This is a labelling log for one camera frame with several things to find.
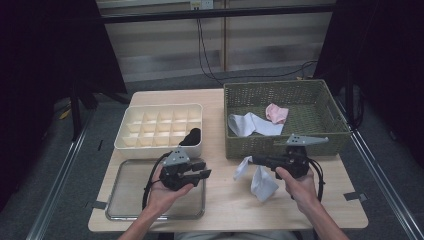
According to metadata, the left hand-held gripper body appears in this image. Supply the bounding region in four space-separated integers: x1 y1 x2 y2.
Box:
159 148 200 192

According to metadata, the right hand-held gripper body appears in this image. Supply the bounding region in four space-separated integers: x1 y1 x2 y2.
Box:
274 133 330 180

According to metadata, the white sock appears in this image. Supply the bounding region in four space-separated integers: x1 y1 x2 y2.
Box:
228 112 285 138
233 155 279 203

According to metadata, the black sock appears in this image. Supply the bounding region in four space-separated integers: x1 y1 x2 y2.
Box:
178 127 202 147
186 127 202 141

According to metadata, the cream divided storage box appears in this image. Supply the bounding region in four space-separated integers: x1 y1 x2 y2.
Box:
113 103 204 160

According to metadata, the clear plastic lid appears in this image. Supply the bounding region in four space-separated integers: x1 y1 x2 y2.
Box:
105 157 207 222

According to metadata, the green woven basket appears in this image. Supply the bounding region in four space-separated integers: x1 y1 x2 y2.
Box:
223 78 352 160

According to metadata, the person's left hand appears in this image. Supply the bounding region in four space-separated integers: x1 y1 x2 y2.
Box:
146 165 195 216

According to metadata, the person's right hand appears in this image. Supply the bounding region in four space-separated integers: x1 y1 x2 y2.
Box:
275 166 322 214

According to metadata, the pink sock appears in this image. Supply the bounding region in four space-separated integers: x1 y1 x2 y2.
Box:
265 103 290 125

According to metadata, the black metal stand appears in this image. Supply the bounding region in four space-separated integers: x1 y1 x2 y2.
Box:
68 79 131 141
344 76 364 129

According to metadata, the black curtain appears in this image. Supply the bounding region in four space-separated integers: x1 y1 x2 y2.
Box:
0 0 128 211
313 0 424 168

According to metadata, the black horizontal bar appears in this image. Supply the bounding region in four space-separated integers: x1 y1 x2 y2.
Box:
99 3 338 24

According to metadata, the right hand-held gripper cable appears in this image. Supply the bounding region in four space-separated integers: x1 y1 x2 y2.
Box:
308 158 326 203

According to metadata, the metal floor rail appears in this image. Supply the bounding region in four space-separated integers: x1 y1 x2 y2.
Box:
26 109 98 240
334 98 424 240

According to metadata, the black wall cable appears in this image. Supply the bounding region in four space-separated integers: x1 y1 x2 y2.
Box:
196 18 319 87

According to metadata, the white wall socket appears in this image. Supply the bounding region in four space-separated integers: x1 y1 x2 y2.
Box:
189 0 214 10

